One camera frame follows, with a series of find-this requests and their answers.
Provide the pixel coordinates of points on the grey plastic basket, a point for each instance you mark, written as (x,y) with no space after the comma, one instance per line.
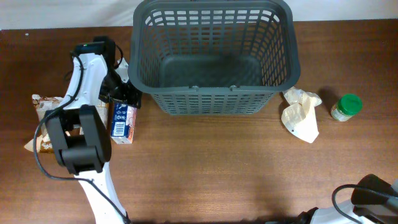
(213,57)

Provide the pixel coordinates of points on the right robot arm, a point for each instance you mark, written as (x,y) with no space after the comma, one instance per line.
(371,200)

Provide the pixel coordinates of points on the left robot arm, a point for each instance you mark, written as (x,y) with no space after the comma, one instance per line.
(79,138)

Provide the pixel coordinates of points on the orange pasta packet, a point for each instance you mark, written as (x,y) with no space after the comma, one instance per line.
(103,110)

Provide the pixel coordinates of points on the crumpled beige paper bag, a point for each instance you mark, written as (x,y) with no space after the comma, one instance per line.
(299,117)

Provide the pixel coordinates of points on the green lid jar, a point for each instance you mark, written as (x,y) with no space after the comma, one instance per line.
(346,107)

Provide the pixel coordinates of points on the blue carton box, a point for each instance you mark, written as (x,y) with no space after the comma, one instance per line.
(123,123)

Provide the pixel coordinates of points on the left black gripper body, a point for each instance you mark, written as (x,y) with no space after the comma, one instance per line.
(114,84)

